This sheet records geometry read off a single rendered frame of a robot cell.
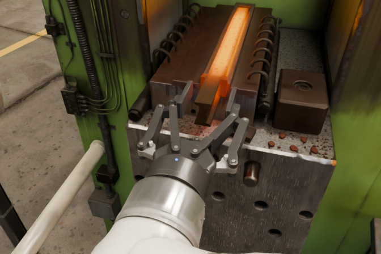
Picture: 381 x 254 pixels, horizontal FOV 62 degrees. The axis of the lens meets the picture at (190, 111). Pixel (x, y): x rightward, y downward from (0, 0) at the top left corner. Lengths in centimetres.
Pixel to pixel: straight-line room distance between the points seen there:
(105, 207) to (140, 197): 82
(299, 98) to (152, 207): 35
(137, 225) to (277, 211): 42
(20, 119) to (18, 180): 54
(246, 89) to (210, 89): 8
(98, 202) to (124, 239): 85
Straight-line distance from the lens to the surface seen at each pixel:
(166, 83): 60
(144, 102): 62
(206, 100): 48
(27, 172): 194
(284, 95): 58
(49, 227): 86
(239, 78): 59
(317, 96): 60
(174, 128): 45
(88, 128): 99
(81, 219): 164
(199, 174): 37
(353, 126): 79
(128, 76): 81
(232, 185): 64
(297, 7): 101
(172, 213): 32
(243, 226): 74
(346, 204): 98
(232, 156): 41
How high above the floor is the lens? 130
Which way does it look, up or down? 37 degrees down
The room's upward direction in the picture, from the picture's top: straight up
